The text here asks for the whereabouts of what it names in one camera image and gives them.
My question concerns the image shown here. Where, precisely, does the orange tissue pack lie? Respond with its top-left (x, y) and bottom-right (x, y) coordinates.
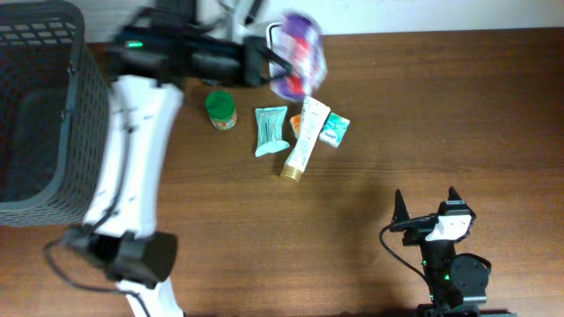
top-left (289, 114), bottom-right (301, 139)

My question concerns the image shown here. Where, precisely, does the white barcode scanner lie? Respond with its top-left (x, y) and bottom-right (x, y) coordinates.
top-left (267, 19), bottom-right (309, 79)

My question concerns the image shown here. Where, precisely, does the green lid glass jar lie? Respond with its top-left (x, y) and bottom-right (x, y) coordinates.
top-left (205, 91), bottom-right (237, 130)

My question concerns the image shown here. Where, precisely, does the teal white tissue pack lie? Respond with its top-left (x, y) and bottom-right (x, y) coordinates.
top-left (319, 113), bottom-right (350, 148)

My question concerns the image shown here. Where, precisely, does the grey plastic mesh basket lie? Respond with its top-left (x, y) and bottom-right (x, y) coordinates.
top-left (1, 1), bottom-right (110, 226)

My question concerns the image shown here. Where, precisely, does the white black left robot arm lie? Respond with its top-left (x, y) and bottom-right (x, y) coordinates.
top-left (63, 21), bottom-right (293, 316)

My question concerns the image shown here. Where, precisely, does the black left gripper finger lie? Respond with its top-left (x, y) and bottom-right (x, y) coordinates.
top-left (263, 72), bottom-right (291, 85)
top-left (263, 48), bottom-right (293, 73)

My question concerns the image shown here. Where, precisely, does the teal wet wipes pack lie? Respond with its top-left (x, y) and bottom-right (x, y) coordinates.
top-left (255, 106), bottom-right (290, 157)

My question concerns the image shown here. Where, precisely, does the purple red snack bag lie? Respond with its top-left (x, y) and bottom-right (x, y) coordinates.
top-left (266, 11), bottom-right (328, 102)

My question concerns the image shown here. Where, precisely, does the white gold cap tube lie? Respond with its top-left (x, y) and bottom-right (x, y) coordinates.
top-left (280, 97), bottom-right (330, 182)

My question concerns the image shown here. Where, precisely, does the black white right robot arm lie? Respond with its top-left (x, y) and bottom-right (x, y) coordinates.
top-left (379, 187), bottom-right (512, 317)

